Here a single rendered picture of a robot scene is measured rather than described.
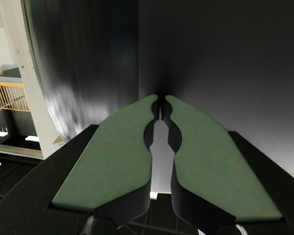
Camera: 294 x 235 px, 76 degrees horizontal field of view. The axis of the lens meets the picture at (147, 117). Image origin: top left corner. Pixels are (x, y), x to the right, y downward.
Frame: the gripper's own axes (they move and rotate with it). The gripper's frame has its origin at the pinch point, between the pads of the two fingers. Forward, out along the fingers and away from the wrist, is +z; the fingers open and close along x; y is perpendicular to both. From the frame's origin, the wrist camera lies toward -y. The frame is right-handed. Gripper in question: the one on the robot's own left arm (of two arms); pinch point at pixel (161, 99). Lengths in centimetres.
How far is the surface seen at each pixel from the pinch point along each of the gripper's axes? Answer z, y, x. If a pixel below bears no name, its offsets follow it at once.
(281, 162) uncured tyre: 1.6, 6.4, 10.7
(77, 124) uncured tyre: 1.7, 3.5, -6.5
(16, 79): 604, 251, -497
